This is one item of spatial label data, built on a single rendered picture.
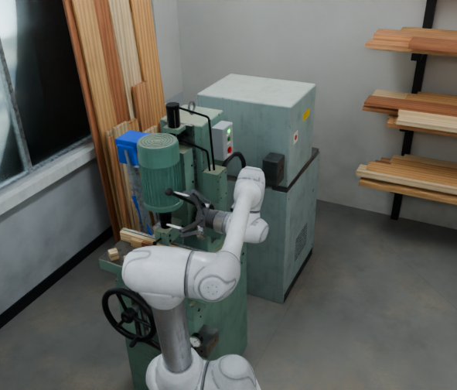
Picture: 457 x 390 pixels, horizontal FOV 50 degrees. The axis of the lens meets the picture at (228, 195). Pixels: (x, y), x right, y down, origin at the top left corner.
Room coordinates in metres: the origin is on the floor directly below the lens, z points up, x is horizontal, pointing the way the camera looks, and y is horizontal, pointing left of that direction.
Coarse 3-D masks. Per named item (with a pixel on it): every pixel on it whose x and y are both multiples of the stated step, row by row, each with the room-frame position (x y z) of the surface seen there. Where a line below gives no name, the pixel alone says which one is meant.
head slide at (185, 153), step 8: (184, 152) 1.98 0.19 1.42; (192, 152) 2.03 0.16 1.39; (184, 160) 1.97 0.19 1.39; (192, 160) 2.03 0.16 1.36; (184, 168) 1.97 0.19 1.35; (192, 168) 2.02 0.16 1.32; (184, 176) 1.97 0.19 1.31; (192, 176) 2.02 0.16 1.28; (184, 184) 1.97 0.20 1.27; (192, 184) 2.02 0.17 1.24; (192, 200) 2.01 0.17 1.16; (184, 208) 1.98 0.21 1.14; (192, 208) 2.00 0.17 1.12; (176, 216) 2.00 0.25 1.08; (184, 216) 1.98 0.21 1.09; (192, 216) 2.00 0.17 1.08; (184, 224) 1.98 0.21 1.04
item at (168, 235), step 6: (174, 222) 1.96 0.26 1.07; (180, 222) 1.97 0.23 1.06; (156, 228) 1.91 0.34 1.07; (162, 228) 1.91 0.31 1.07; (168, 228) 1.91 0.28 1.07; (156, 234) 1.89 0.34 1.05; (162, 234) 1.88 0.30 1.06; (168, 234) 1.87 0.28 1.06; (174, 234) 1.92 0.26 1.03; (156, 240) 1.89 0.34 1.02; (162, 240) 1.88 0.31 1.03; (168, 240) 1.87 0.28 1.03
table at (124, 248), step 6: (114, 246) 2.02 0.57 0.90; (120, 246) 2.02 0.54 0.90; (126, 246) 2.01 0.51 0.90; (132, 246) 2.01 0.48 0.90; (120, 252) 1.96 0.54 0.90; (126, 252) 1.96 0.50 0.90; (102, 258) 1.92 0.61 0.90; (108, 258) 1.92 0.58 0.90; (120, 258) 1.91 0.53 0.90; (102, 264) 1.91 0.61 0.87; (108, 264) 1.89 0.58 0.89; (114, 264) 1.87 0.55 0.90; (120, 264) 1.87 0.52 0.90; (108, 270) 1.89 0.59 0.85; (114, 270) 1.88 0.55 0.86; (120, 270) 1.86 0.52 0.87; (198, 300) 1.66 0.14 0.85; (204, 300) 1.65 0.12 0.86
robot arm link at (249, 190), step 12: (252, 168) 1.64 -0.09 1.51; (240, 180) 1.62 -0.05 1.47; (252, 180) 1.60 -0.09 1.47; (264, 180) 1.64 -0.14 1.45; (240, 192) 1.53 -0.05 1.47; (252, 192) 1.54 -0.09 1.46; (240, 204) 1.46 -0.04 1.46; (252, 204) 1.56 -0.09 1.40; (240, 216) 1.41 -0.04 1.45; (228, 228) 1.38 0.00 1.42; (240, 228) 1.36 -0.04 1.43; (228, 240) 1.31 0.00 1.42; (240, 240) 1.32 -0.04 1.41; (216, 252) 1.18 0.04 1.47; (240, 252) 1.29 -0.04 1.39
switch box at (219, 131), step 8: (216, 128) 2.10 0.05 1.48; (224, 128) 2.10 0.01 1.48; (232, 128) 2.17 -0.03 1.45; (216, 136) 2.10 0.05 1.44; (224, 136) 2.10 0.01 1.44; (232, 136) 2.16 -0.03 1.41; (216, 144) 2.10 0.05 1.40; (224, 144) 2.09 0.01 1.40; (232, 144) 2.16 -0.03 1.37; (216, 152) 2.10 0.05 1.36; (224, 152) 2.09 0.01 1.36; (232, 152) 2.16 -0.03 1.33
